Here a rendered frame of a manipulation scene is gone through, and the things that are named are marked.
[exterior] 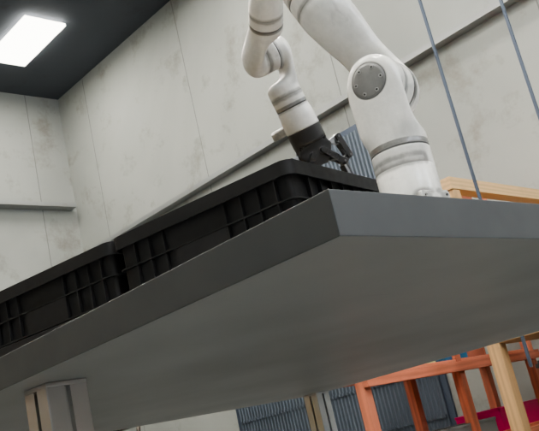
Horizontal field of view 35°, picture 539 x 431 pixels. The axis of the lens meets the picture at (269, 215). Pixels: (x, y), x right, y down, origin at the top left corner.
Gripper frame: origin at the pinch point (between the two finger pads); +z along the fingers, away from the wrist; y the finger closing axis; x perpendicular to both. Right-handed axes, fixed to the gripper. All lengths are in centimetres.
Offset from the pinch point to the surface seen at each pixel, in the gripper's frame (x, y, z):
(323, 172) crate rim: -40.1, -19.3, -7.7
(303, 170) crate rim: -44, -24, -10
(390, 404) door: 610, 239, 297
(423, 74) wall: 561, 414, 13
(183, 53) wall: 918, 328, -149
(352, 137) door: 645, 355, 39
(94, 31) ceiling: 1016, 261, -240
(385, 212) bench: -101, -45, -8
